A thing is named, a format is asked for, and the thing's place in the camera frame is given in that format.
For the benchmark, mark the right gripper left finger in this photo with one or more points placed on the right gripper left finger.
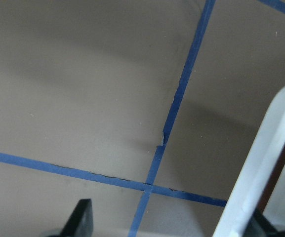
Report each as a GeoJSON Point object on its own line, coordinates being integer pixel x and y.
{"type": "Point", "coordinates": [79, 224]}

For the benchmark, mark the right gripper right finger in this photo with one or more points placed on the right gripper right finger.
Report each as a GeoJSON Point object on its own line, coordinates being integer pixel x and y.
{"type": "Point", "coordinates": [259, 226]}

